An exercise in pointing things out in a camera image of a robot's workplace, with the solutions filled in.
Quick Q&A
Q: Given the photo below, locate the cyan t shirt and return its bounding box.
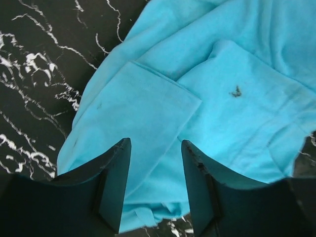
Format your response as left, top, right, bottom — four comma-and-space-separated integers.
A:
57, 0, 316, 232

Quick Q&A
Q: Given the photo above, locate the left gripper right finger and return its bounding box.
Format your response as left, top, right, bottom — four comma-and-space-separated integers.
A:
181, 140, 316, 237

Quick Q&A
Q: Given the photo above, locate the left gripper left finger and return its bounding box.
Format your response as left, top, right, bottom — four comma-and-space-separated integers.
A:
0, 138, 131, 237

